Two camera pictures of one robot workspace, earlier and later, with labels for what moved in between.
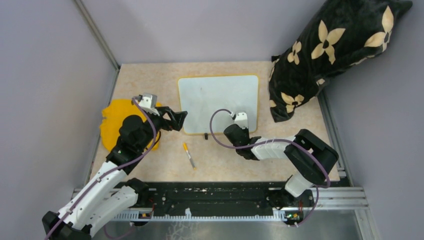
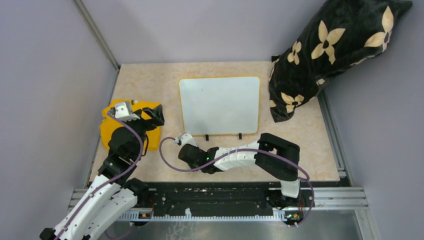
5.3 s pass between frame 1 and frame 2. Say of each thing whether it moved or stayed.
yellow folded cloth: stayed
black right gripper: moved
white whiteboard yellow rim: stayed
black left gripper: moved
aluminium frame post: stayed
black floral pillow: stayed
